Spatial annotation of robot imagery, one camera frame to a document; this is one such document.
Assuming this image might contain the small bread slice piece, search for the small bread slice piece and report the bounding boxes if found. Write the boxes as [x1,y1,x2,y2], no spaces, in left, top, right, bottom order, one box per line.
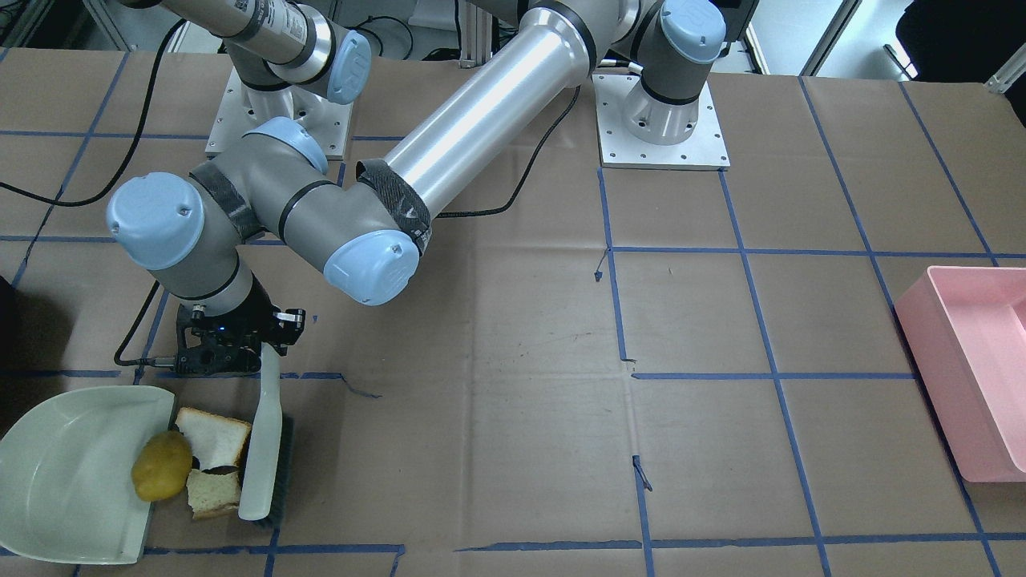
[186,469,241,521]

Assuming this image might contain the pink plastic bin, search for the pink plastic bin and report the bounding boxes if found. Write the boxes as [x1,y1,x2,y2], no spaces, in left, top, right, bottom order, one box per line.
[895,266,1025,482]

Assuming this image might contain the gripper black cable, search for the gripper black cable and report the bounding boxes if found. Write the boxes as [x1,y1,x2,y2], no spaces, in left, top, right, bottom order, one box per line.
[0,18,189,208]
[113,84,582,368]

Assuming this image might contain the large bread slice piece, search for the large bread slice piece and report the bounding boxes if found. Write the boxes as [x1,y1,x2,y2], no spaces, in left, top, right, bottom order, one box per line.
[175,408,252,470]

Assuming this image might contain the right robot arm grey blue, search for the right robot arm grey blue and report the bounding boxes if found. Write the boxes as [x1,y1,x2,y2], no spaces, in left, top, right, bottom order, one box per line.
[124,1,373,159]

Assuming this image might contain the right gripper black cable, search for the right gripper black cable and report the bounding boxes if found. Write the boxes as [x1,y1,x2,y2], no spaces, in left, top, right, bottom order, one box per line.
[0,18,189,208]

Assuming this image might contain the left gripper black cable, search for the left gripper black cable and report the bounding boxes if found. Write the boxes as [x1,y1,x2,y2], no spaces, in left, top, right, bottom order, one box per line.
[113,84,582,368]

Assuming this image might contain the pale green dustpan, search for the pale green dustpan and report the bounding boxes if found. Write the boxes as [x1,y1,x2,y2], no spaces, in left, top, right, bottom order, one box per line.
[1,385,176,565]

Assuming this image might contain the yellow potato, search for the yellow potato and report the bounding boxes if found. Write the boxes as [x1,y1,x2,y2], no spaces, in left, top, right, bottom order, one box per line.
[131,430,193,502]

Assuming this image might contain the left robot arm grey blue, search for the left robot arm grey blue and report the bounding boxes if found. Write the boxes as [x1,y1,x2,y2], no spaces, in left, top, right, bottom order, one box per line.
[106,1,729,376]

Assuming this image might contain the white hand brush black bristles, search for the white hand brush black bristles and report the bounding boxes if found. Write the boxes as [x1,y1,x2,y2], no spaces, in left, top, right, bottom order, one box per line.
[238,343,294,529]

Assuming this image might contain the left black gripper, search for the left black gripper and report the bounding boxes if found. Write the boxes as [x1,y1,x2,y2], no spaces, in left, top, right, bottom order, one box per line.
[175,304,305,377]

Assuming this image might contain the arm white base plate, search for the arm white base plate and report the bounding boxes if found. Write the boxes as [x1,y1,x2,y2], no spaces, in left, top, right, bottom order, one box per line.
[592,74,731,171]
[205,70,353,160]

